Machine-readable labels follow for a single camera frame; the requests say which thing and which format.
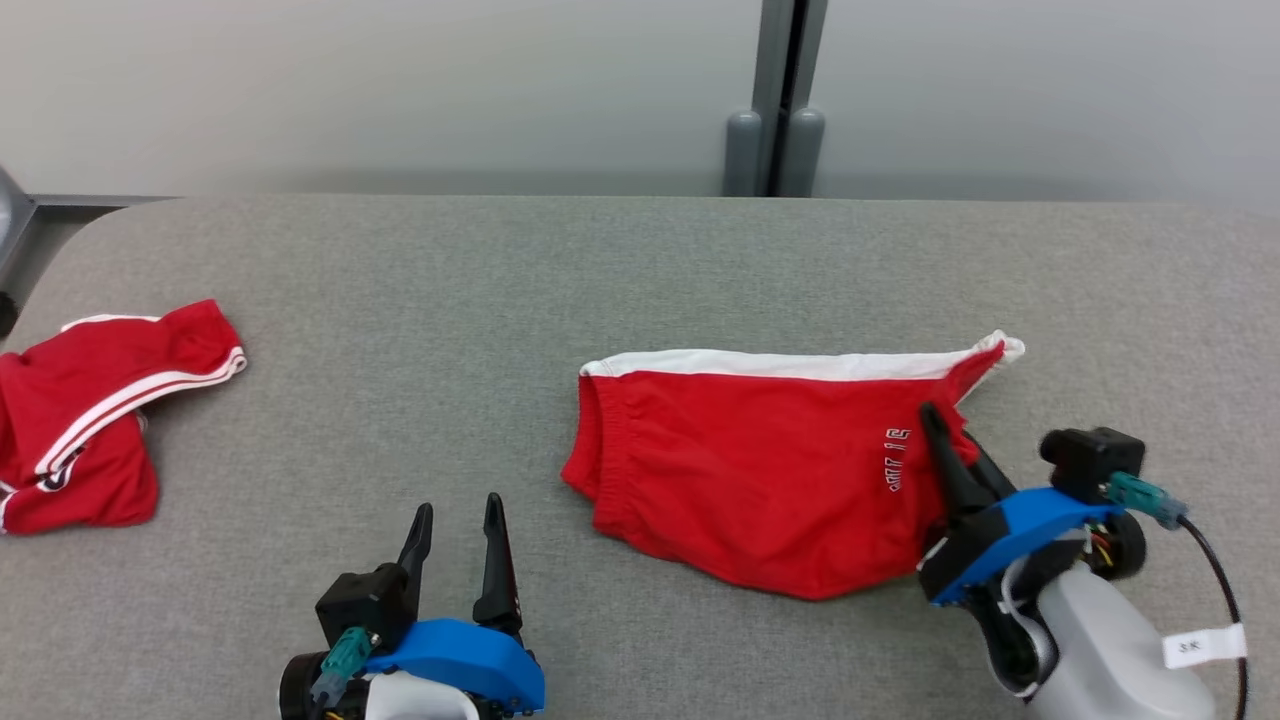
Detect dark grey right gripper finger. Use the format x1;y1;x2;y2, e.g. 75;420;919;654
964;434;1017;502
918;401;998;522

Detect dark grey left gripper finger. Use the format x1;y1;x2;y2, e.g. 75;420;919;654
397;503;435;613
472;492;524;635

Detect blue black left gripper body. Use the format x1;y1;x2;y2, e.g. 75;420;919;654
360;617;547;717

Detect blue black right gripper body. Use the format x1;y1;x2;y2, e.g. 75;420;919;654
917;487;1124;609

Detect red shorts white waistband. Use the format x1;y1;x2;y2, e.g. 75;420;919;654
560;330;1027;602

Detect red shirt white stripes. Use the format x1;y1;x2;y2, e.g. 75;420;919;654
0;298;249;537

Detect teal left camera connector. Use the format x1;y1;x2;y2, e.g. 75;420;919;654
311;627;377;702

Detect teal camera connector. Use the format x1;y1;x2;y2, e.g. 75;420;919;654
311;627;377;702
1107;471;1192;530

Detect teal right camera connector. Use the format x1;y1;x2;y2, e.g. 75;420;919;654
1107;471;1192;530

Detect white cable label tag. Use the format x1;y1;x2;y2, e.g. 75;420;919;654
1162;624;1250;670

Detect grey metal partition post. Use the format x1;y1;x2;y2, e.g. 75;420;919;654
721;0;830;199

